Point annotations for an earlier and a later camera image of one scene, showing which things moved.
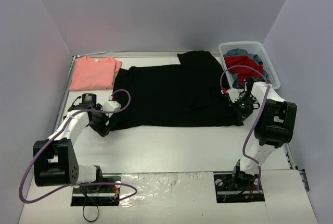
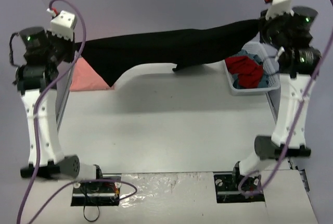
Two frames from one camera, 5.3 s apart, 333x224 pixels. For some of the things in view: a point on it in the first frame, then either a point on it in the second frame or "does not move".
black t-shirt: [188, 94] -> [112, 58]
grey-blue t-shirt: [235, 84] does not move
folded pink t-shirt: [94, 73] does not move
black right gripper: [239, 113] -> [267, 28]
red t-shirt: [243, 72] does not move
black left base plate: [98, 196] does not move
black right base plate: [237, 187] does not move
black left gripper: [103, 126] -> [68, 51]
